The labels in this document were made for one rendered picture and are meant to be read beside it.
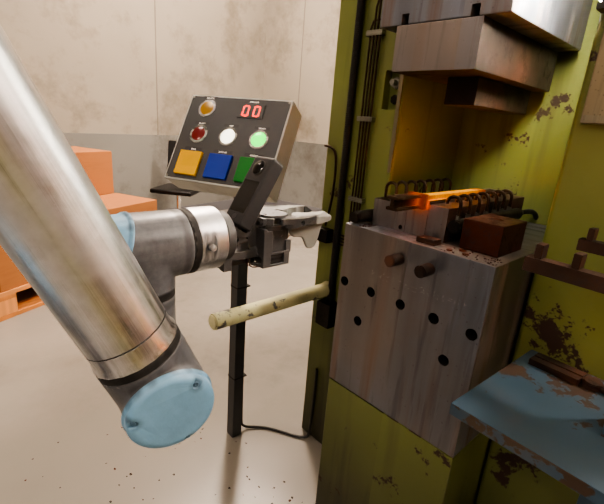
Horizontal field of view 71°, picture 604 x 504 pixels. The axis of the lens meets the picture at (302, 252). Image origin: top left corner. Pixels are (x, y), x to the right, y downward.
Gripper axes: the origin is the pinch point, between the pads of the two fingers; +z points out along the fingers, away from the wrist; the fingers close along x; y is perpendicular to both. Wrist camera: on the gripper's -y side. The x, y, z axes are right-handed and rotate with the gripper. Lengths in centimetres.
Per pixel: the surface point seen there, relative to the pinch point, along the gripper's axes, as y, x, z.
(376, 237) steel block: 9.8, -6.0, 27.0
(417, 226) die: 6.3, 0.6, 33.0
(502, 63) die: -30, 7, 44
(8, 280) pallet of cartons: 79, -206, -21
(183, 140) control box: -7, -68, 10
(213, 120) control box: -13, -62, 17
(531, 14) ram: -38, 12, 42
